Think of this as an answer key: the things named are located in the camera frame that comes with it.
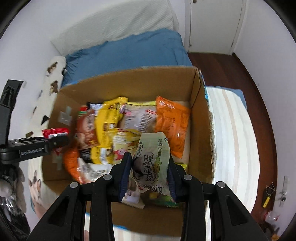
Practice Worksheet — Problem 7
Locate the small red snack packet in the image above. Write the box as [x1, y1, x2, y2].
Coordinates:
[42, 128, 69, 138]

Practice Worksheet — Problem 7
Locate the orange snack bag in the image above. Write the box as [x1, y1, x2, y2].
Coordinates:
[62, 146, 83, 184]

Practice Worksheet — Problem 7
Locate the brown meat snack packet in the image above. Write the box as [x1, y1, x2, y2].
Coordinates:
[75, 109, 99, 150]

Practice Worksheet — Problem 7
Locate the black snack packet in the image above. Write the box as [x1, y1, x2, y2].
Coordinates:
[79, 101, 103, 163]

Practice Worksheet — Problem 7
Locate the white nut snack bag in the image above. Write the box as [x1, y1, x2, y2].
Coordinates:
[121, 132, 180, 209]

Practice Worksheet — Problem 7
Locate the yellow snack packet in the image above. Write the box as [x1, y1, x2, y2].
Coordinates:
[91, 97, 128, 164]

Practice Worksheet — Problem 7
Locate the orange bread bag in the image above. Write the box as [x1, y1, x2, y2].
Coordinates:
[154, 96, 190, 159]

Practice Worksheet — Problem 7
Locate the clear yellow pastry bag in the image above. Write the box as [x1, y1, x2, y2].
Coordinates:
[118, 101, 157, 133]

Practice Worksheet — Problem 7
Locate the colourful candy ball bag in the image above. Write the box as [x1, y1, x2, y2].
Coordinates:
[176, 163, 187, 171]

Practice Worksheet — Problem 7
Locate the yellow panda snack bag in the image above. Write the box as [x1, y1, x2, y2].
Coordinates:
[107, 128, 142, 165]

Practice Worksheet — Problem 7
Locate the white chocolate stick packet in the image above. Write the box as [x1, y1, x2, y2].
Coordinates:
[77, 158, 112, 184]

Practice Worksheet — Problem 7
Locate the red spicy strip packet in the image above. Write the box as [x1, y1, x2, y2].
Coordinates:
[77, 105, 88, 118]

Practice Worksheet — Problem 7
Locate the bear print long pillow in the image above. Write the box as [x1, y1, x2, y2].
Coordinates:
[25, 56, 66, 138]

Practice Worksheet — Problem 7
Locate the striped cat blanket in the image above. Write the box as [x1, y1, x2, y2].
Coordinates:
[28, 86, 261, 241]

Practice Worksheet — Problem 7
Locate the cardboard milk box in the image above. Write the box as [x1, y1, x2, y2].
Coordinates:
[49, 66, 214, 237]

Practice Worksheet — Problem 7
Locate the plastic bottle on floor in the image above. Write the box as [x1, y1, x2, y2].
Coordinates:
[261, 210, 280, 225]

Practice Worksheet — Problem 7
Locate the blue bed sheet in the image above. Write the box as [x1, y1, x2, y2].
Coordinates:
[61, 28, 247, 112]

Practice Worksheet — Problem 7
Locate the white door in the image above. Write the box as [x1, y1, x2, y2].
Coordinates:
[188, 0, 246, 55]

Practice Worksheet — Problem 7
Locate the grey padded headboard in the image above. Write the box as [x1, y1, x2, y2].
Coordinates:
[51, 1, 179, 56]

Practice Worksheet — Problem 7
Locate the yellow tag cable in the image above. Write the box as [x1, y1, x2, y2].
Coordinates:
[262, 182, 277, 208]

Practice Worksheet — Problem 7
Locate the wall power outlet right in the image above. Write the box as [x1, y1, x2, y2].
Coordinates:
[279, 176, 288, 207]

